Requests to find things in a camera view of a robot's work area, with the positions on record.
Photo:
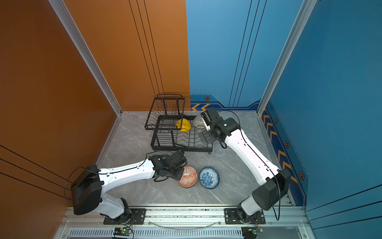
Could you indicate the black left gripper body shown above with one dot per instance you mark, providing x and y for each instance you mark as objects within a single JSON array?
[{"x": 176, "y": 174}]

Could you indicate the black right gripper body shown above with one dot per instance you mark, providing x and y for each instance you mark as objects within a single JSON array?
[{"x": 208, "y": 136}]

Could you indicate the orange white patterned bowl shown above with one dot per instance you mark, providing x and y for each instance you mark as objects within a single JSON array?
[{"x": 189, "y": 177}]

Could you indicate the black white patterned bowl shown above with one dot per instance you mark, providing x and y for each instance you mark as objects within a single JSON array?
[{"x": 199, "y": 122}]

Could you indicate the yellow bowl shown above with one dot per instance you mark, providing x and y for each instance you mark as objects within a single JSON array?
[{"x": 183, "y": 125}]

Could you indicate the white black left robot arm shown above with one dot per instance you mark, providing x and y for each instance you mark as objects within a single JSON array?
[{"x": 90, "y": 189}]

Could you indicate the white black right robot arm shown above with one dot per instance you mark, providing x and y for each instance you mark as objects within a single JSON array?
[{"x": 273, "y": 182}]

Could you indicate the blue white floral bowl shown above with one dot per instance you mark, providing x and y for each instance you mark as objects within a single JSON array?
[{"x": 209, "y": 177}]

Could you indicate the left green circuit board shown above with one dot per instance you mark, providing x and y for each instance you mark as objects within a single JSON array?
[{"x": 122, "y": 233}]

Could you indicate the green circuit board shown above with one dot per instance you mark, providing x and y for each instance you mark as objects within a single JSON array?
[
  {"x": 122, "y": 233},
  {"x": 251, "y": 232}
]

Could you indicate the right green circuit board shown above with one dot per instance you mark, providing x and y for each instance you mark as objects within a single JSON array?
[{"x": 251, "y": 232}]

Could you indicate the black wire dish rack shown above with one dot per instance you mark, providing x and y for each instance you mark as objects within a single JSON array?
[{"x": 165, "y": 111}]

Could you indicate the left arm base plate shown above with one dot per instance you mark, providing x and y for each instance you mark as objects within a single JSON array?
[{"x": 136, "y": 217}]

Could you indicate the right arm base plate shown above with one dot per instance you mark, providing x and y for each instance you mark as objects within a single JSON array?
[{"x": 237, "y": 216}]

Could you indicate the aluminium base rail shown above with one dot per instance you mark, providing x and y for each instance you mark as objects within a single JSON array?
[{"x": 187, "y": 222}]

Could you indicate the aluminium corner post right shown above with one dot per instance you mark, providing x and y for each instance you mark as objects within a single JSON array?
[{"x": 292, "y": 39}]

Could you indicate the aluminium corner post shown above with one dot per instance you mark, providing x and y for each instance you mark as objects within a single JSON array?
[
  {"x": 292, "y": 39},
  {"x": 75, "y": 35}
]

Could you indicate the aluminium corner post left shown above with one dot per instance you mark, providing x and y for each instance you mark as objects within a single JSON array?
[{"x": 75, "y": 35}]

